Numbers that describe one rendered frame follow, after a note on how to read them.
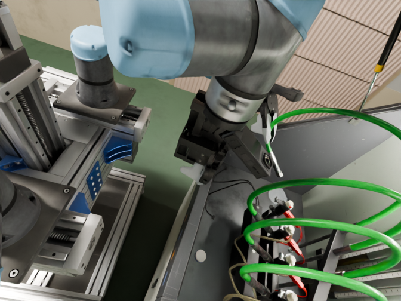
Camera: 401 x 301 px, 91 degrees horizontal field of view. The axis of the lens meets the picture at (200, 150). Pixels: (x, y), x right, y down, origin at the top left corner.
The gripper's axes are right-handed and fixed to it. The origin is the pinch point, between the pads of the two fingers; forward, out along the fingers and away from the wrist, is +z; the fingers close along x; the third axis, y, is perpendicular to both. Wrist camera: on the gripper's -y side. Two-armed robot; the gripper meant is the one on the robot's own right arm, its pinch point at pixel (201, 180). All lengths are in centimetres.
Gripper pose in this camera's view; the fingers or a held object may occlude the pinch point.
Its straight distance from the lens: 44.2
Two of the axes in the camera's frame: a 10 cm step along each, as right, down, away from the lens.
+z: -2.8, 6.0, 7.5
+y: -9.2, -3.9, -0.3
